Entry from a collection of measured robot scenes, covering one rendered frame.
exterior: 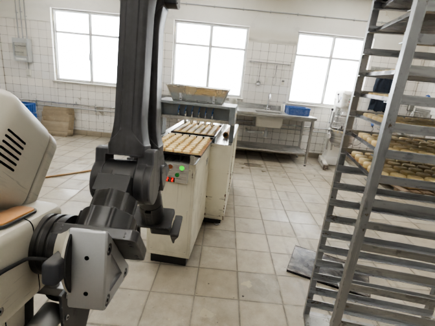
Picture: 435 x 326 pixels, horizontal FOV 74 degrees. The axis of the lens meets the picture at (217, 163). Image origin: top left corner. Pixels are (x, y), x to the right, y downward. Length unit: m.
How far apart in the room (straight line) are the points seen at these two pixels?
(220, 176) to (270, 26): 3.80
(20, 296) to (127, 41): 0.39
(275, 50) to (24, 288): 5.66
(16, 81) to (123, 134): 6.67
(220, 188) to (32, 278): 2.36
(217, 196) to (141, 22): 2.36
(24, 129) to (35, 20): 6.42
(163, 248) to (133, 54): 1.92
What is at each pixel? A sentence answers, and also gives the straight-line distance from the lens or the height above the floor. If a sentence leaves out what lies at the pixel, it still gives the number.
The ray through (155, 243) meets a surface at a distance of 2.31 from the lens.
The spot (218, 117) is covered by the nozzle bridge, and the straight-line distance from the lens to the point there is 2.66.
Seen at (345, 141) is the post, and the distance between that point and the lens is 1.52.
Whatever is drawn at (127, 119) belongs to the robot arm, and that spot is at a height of 1.35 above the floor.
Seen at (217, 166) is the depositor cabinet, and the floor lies 0.63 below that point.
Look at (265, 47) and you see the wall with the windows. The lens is 5.86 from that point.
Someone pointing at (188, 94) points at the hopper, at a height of 1.24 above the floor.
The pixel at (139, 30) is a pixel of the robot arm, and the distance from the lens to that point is 0.52.
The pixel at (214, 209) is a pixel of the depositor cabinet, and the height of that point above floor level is 0.19.
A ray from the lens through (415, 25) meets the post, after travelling 1.08.
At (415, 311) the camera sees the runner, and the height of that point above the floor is 0.32.
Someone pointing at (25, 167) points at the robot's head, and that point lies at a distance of 0.49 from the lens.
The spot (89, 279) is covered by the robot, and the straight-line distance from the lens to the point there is 0.43.
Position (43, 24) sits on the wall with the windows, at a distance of 6.81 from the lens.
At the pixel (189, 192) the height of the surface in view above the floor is 0.63.
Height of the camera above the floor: 1.43
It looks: 17 degrees down
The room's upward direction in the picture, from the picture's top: 6 degrees clockwise
